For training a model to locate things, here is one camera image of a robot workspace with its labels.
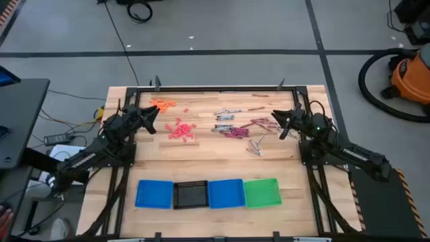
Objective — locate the black power adapter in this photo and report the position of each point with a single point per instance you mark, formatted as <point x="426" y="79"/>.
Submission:
<point x="58" y="138"/>

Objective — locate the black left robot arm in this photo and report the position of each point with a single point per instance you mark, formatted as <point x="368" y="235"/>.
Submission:
<point x="84" y="160"/>

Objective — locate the black equipment case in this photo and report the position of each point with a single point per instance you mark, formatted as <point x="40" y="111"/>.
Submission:
<point x="416" y="20"/>

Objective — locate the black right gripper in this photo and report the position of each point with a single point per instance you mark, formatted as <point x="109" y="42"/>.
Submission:
<point x="299" y="118"/>

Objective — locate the black frame clamp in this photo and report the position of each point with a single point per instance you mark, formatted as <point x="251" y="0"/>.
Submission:
<point x="281" y="84"/>
<point x="157" y="236"/>
<point x="276" y="236"/>
<point x="157" y="82"/>

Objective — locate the black desk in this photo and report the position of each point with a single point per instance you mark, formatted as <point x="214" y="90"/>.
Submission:
<point x="23" y="117"/>

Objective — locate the thin pink item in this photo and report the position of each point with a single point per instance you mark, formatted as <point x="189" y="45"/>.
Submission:
<point x="272" y="123"/>

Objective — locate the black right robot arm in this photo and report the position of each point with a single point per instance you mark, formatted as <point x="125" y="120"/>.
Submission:
<point x="356" y="155"/>

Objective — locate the hazard striped floor mat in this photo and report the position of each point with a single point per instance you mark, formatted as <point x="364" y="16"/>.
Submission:
<point x="6" y="11"/>

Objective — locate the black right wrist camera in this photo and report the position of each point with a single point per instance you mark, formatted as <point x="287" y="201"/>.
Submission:
<point x="285" y="131"/>

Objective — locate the white paper sheet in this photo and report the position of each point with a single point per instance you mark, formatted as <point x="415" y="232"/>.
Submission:
<point x="64" y="151"/>

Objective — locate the black plastic basket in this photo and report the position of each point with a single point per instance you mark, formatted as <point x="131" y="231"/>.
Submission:
<point x="191" y="195"/>

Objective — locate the black aluminium table frame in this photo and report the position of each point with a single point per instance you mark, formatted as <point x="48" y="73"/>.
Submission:
<point x="215" y="89"/>

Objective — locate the white bracket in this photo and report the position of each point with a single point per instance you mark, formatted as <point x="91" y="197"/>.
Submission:
<point x="312" y="240"/>
<point x="126" y="240"/>

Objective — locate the blue plastic basket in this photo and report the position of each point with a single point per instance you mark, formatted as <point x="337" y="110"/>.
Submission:
<point x="226" y="193"/>
<point x="154" y="194"/>

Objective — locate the green plastic basket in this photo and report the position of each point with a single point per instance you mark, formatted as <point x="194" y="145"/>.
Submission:
<point x="262" y="193"/>

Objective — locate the black mat hazard stripe edge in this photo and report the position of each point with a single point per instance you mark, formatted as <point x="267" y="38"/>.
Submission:
<point x="383" y="201"/>

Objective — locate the person's hand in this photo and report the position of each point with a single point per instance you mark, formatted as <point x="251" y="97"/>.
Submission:
<point x="5" y="218"/>

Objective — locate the computer monitor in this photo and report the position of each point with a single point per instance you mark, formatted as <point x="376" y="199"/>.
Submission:
<point x="6" y="76"/>

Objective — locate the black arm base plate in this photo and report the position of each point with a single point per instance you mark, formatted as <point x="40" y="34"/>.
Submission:
<point x="305" y="158"/>
<point x="129" y="158"/>

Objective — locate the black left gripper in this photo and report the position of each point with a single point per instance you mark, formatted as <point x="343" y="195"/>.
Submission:
<point x="132" y="116"/>

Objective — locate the orange shop vacuum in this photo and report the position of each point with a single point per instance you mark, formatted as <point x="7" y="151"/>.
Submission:
<point x="411" y="80"/>
<point x="366" y="90"/>

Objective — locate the person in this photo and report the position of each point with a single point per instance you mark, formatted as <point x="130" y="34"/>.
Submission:
<point x="33" y="193"/>

